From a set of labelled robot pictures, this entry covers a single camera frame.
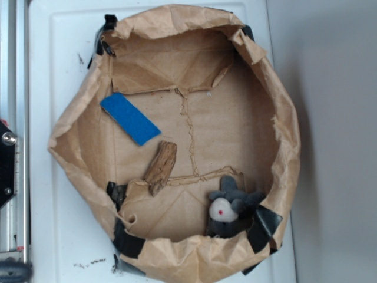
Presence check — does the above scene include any aluminium rail frame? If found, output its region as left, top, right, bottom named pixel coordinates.
left=0, top=0, right=32, bottom=283

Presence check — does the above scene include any white tray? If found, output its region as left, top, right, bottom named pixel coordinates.
left=28, top=1, right=296, bottom=282

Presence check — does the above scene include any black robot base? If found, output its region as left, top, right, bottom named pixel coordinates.
left=0, top=119, right=18, bottom=208

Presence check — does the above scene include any gray plush animal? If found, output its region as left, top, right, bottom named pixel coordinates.
left=207, top=175, right=266, bottom=238

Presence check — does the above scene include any brown wooden stick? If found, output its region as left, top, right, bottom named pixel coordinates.
left=145, top=141, right=177, bottom=197

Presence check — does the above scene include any brown paper bag bin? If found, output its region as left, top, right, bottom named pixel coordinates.
left=48, top=5, right=300, bottom=282

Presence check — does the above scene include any blue felt rectangle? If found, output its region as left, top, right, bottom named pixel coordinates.
left=100, top=93, right=161, bottom=146

